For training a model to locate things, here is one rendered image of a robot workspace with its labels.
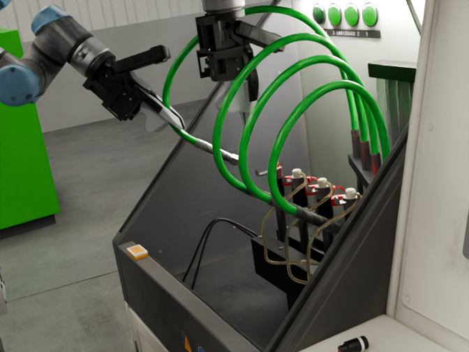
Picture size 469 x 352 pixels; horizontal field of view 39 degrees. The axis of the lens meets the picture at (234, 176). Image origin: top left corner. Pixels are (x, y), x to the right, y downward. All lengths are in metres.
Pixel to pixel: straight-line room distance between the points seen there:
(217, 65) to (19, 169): 3.43
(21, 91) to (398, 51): 0.72
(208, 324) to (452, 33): 0.60
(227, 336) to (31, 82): 0.57
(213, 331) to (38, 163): 3.51
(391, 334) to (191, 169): 0.73
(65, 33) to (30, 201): 3.28
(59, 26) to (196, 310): 0.61
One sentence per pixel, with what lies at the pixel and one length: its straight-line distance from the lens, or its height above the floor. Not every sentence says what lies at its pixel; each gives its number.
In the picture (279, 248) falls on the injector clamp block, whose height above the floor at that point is 0.98.
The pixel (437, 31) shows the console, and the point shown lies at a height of 1.39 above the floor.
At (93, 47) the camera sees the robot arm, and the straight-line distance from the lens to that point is 1.37.
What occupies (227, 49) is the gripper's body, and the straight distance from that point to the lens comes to 1.19.
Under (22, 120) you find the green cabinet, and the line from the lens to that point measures 4.49.
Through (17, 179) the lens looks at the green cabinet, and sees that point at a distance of 4.55.
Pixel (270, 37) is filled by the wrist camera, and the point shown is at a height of 1.38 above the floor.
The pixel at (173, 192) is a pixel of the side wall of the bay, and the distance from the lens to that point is 1.57.
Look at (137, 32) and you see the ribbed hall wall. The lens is 7.80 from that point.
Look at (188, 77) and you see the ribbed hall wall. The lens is 7.99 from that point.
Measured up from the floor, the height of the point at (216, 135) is 1.25.
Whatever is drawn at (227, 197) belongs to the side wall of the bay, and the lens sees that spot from 1.63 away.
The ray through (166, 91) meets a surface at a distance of 1.33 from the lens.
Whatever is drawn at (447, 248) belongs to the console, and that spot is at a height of 1.11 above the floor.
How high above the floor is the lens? 1.52
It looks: 18 degrees down
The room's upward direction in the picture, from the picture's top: 8 degrees counter-clockwise
